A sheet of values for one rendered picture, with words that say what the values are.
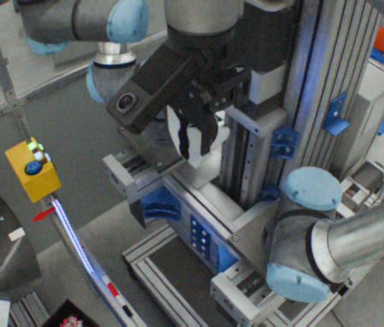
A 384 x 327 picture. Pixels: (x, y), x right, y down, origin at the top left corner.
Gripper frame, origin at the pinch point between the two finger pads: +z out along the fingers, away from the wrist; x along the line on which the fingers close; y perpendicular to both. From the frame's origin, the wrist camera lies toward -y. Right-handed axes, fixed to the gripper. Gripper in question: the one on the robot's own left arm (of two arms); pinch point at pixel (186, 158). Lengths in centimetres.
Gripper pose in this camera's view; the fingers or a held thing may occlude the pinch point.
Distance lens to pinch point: 51.5
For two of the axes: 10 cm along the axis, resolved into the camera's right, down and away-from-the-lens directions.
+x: -6.4, -5.8, 5.1
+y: 7.7, -4.8, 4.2
